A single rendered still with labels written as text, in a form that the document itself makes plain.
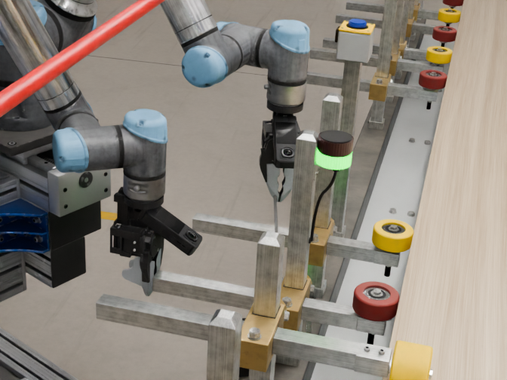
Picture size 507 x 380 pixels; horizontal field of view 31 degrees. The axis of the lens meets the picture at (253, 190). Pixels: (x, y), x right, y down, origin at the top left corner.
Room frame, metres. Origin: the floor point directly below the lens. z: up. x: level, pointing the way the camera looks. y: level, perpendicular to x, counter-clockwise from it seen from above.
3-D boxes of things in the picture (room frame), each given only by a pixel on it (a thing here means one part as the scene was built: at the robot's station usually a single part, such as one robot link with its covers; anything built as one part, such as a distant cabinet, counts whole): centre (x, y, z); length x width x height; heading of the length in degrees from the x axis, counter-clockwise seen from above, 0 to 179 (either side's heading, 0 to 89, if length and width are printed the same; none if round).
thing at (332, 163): (1.43, -0.13, 1.14); 0.06 x 0.06 x 0.02
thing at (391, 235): (1.62, -0.28, 0.85); 0.08 x 0.08 x 0.11
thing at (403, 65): (2.88, -0.37, 0.84); 0.43 x 0.03 x 0.04; 77
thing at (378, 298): (1.37, -0.23, 0.85); 0.08 x 0.08 x 0.11
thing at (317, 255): (1.67, -0.14, 0.84); 0.13 x 0.06 x 0.05; 167
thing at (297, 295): (1.42, -0.09, 0.85); 0.13 x 0.06 x 0.05; 167
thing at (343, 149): (1.43, -0.13, 1.16); 0.06 x 0.06 x 0.02
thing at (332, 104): (1.69, -0.14, 0.91); 0.03 x 0.03 x 0.48; 77
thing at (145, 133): (1.47, 0.20, 1.12); 0.09 x 0.08 x 0.11; 112
